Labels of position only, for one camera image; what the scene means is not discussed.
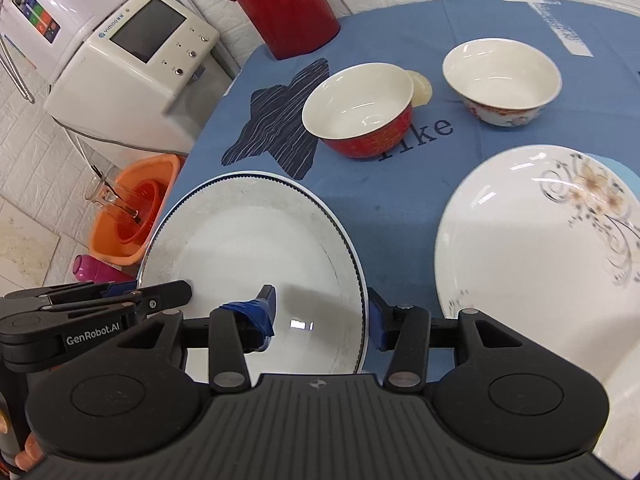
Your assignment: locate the white plate with dark rim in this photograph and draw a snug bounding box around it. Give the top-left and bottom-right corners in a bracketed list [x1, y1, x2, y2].
[139, 171, 368, 379]

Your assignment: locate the white floral plate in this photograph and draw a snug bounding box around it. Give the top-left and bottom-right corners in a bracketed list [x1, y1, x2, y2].
[433, 144, 640, 380]

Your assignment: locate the red bowl white inside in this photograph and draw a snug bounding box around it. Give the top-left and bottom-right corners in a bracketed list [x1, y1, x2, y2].
[302, 63, 414, 159]

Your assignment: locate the white bowl red pattern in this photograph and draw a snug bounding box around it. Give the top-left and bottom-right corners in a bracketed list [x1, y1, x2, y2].
[442, 38, 563, 128]

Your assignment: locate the left hand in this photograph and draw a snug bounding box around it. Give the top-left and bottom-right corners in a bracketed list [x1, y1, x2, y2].
[15, 434, 44, 472]

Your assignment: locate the pink cup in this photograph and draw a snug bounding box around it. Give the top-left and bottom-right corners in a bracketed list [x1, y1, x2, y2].
[72, 255, 134, 284]

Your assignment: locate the glass pitcher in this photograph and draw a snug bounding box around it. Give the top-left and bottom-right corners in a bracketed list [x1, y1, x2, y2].
[85, 165, 143, 226]

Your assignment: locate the orange plastic basin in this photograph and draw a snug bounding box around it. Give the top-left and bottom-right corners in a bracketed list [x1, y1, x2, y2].
[85, 154, 183, 266]

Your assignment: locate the white countertop appliance with screen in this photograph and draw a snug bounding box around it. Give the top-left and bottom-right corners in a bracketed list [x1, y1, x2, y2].
[44, 0, 232, 168]

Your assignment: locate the white water purifier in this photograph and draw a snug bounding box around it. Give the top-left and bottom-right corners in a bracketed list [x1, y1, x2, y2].
[1, 0, 126, 84]

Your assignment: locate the red thermos jug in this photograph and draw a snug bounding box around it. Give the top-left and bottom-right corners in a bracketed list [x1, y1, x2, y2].
[229, 0, 341, 60]

